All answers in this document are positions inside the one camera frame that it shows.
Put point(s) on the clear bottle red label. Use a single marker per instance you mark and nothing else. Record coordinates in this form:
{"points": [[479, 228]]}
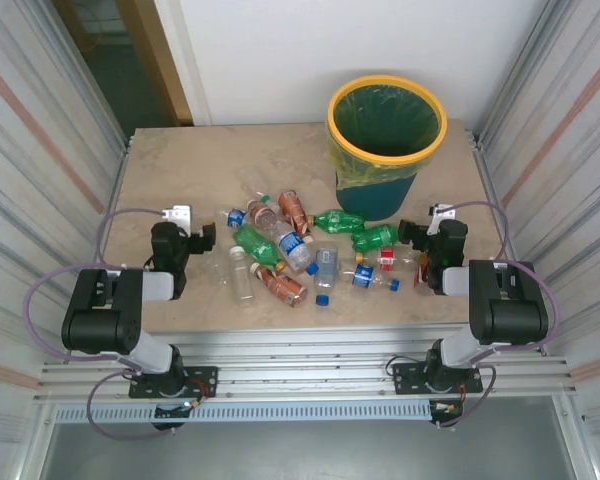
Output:
{"points": [[387, 257]]}

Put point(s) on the small blue label bottle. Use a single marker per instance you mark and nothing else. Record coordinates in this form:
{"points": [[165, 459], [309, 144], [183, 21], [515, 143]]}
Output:
{"points": [[237, 217]]}

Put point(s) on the green bottle orange cap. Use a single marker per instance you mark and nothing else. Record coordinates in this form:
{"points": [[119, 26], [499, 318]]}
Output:
{"points": [[375, 237]]}

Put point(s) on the small bottle with printed label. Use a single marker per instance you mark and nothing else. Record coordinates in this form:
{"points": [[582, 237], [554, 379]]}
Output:
{"points": [[422, 275]]}

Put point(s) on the clear unlabelled bottle white cap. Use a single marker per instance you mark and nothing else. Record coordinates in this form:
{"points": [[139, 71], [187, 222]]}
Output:
{"points": [[242, 280]]}

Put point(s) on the clear bottle Pepsi label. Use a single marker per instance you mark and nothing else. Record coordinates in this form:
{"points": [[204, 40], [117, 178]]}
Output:
{"points": [[364, 276]]}

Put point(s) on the clear bottle grey blue label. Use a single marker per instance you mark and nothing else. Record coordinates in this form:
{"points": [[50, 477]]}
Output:
{"points": [[326, 262]]}

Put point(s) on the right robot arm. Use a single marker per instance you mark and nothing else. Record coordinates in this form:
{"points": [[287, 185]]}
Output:
{"points": [[510, 310]]}

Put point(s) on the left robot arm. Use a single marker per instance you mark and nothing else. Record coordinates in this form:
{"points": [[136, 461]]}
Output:
{"points": [[100, 325]]}

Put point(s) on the teal bin with yellow rim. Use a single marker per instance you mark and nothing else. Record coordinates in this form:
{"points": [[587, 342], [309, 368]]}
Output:
{"points": [[375, 200]]}

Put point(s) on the yellow plastic bin liner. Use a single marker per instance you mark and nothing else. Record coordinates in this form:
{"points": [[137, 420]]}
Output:
{"points": [[355, 175]]}

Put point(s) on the green bottle yellow cap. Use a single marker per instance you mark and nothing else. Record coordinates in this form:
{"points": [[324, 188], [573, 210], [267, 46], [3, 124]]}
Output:
{"points": [[337, 221]]}

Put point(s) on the yellow power connector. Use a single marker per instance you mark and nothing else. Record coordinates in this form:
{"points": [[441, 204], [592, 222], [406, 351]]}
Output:
{"points": [[194, 403], [447, 407]]}

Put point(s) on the black table clamp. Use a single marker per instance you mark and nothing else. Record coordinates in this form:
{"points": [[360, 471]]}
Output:
{"points": [[167, 426]]}

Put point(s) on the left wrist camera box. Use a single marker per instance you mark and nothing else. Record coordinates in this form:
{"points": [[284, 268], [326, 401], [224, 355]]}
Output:
{"points": [[179, 215]]}

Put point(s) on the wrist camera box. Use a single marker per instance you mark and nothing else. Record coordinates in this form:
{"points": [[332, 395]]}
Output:
{"points": [[441, 214], [179, 215]]}

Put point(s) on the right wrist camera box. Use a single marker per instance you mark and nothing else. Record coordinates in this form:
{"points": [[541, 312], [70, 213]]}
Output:
{"points": [[441, 214]]}

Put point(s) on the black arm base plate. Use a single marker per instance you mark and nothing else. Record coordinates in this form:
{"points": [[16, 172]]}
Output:
{"points": [[410, 377], [207, 377]]}

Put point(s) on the aluminium rail frame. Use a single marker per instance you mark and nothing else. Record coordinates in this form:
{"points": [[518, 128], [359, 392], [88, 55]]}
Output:
{"points": [[305, 350]]}

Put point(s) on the wooden door frame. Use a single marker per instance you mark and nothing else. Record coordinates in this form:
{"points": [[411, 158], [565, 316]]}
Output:
{"points": [[155, 60]]}

